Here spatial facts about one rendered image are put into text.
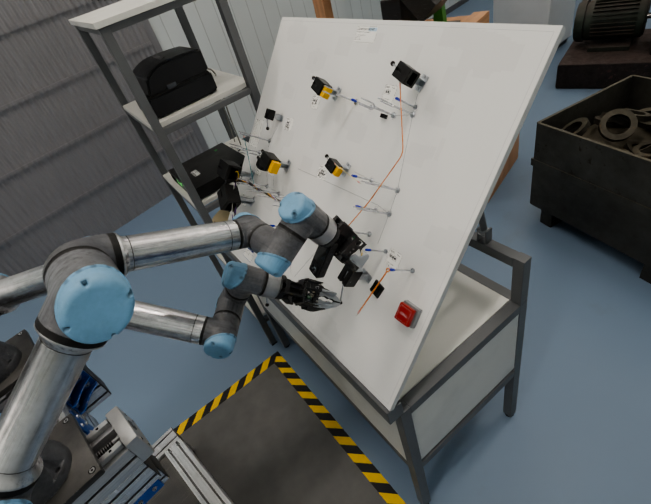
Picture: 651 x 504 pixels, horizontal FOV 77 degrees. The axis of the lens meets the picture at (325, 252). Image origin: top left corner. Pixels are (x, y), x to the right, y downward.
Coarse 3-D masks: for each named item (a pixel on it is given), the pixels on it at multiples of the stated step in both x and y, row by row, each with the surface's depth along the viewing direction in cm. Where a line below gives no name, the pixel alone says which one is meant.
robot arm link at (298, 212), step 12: (300, 192) 92; (288, 204) 91; (300, 204) 90; (312, 204) 92; (288, 216) 90; (300, 216) 90; (312, 216) 92; (324, 216) 96; (300, 228) 92; (312, 228) 94; (324, 228) 97
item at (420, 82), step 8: (392, 64) 114; (400, 64) 108; (400, 72) 108; (408, 72) 106; (416, 72) 106; (400, 80) 108; (408, 80) 110; (416, 80) 108; (424, 80) 112; (416, 88) 114
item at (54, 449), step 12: (48, 444) 92; (60, 444) 95; (48, 456) 90; (60, 456) 92; (48, 468) 90; (60, 468) 91; (48, 480) 88; (60, 480) 90; (36, 492) 87; (48, 492) 88
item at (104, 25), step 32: (128, 0) 178; (160, 0) 146; (192, 0) 153; (224, 0) 159; (96, 32) 149; (192, 32) 207; (128, 64) 149; (224, 96) 178; (256, 96) 182; (160, 128) 165; (160, 160) 224; (192, 192) 184; (192, 224) 250; (224, 256) 208
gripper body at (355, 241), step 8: (336, 216) 104; (344, 224) 102; (336, 232) 101; (344, 232) 104; (352, 232) 106; (336, 240) 102; (344, 240) 107; (352, 240) 106; (360, 240) 107; (344, 248) 106; (352, 248) 109; (360, 248) 109; (336, 256) 107; (344, 256) 108
